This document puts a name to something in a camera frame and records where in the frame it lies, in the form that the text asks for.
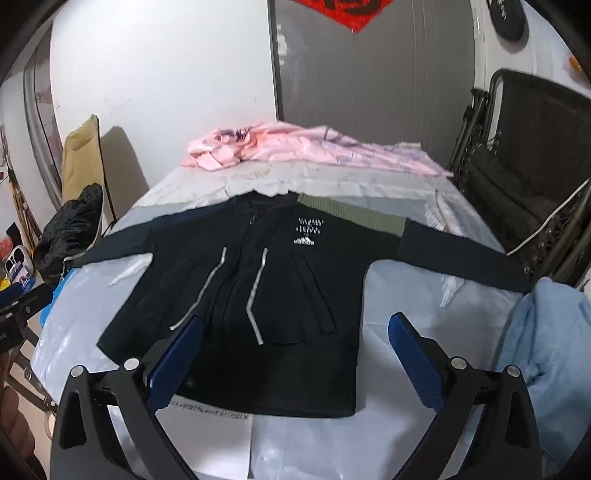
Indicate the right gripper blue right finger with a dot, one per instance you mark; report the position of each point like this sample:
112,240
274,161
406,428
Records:
506,442

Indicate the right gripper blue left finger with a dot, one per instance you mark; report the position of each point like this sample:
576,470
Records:
85,444

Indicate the black zip sports jacket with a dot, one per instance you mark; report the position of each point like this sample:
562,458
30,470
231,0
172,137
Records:
277,282

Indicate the cluttered items on floor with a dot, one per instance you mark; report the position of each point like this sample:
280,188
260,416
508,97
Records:
17,267

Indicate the white paper sheet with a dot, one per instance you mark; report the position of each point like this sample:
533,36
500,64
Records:
196,418

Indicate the black garment on chair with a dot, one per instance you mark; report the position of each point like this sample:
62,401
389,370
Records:
71,231

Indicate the light blue towel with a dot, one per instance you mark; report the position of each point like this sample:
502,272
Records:
548,337

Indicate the tan folding camp chair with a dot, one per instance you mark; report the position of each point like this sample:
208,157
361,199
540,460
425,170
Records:
82,165

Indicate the black folding recliner chair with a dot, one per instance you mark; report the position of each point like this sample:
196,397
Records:
522,159

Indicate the pink crumpled bed sheet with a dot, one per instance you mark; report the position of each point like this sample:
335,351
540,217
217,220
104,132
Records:
283,142

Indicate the grey door panel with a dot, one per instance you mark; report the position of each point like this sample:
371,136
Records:
407,76

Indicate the red paper door decoration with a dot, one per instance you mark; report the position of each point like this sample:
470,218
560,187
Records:
353,14

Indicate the round black wall item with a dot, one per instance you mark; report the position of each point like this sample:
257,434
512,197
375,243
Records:
508,18

